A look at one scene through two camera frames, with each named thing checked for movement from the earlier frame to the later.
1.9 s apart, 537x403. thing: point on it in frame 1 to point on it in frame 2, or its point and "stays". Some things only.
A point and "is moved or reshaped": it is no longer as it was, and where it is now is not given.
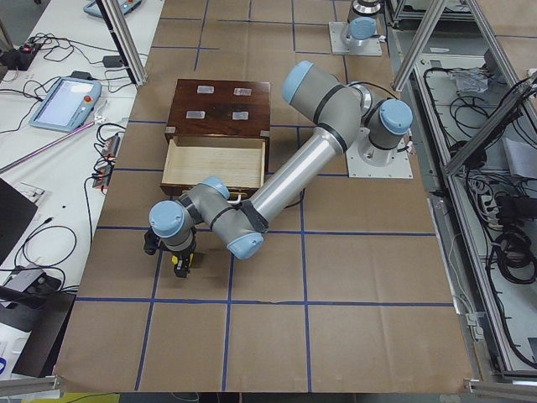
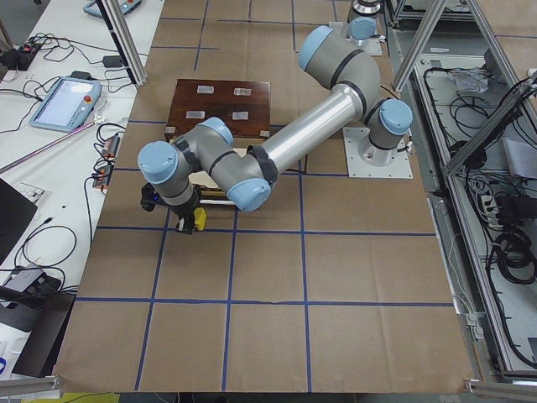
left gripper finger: [179, 269] to [181, 224]
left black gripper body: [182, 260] to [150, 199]
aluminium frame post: [132, 59] stays
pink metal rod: [39, 150] stays
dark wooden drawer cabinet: [219, 108] stays
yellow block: [174, 259] is moved or reshaped
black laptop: [17, 211] stays
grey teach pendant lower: [93, 8] stays
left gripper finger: [185, 269] to [190, 222]
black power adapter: [112, 61] stays
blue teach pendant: [65, 104] stays
